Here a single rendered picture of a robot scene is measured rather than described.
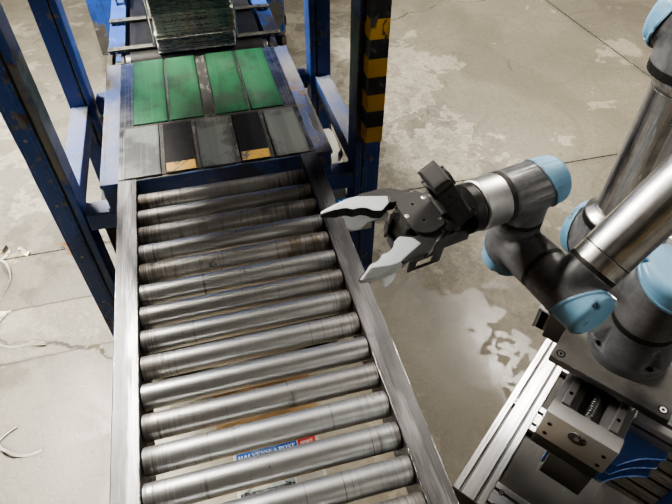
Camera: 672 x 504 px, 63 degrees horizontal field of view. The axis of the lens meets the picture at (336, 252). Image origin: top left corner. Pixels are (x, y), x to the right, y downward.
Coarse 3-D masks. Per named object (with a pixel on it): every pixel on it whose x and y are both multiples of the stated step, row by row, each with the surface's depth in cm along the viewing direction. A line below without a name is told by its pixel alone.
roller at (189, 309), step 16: (320, 272) 124; (336, 272) 123; (240, 288) 120; (256, 288) 120; (272, 288) 120; (288, 288) 121; (304, 288) 121; (320, 288) 122; (336, 288) 123; (160, 304) 117; (176, 304) 117; (192, 304) 117; (208, 304) 117; (224, 304) 118; (240, 304) 119; (256, 304) 120; (144, 320) 115; (160, 320) 116; (176, 320) 117; (192, 320) 119
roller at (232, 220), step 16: (256, 208) 139; (272, 208) 139; (288, 208) 139; (304, 208) 140; (160, 224) 135; (176, 224) 134; (192, 224) 135; (208, 224) 135; (224, 224) 136; (240, 224) 137; (256, 224) 138; (144, 240) 133; (160, 240) 134
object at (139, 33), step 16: (112, 0) 234; (128, 0) 245; (144, 0) 233; (240, 0) 233; (256, 0) 234; (112, 16) 223; (128, 16) 233; (240, 16) 221; (256, 16) 227; (272, 16) 223; (112, 32) 212; (128, 32) 222; (144, 32) 211; (240, 32) 211; (208, 48) 202; (224, 48) 203; (240, 48) 204
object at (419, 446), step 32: (320, 192) 143; (352, 256) 127; (352, 288) 120; (384, 320) 114; (384, 352) 108; (384, 384) 103; (416, 416) 99; (416, 448) 95; (416, 480) 92; (448, 480) 91
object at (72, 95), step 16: (32, 0) 165; (48, 0) 166; (48, 16) 170; (64, 16) 175; (48, 32) 173; (64, 32) 174; (48, 48) 176; (64, 48) 178; (64, 64) 181; (80, 64) 185; (64, 80) 184; (80, 80) 185; (80, 96) 190; (96, 112) 196; (96, 128) 199; (96, 144) 204; (96, 160) 208
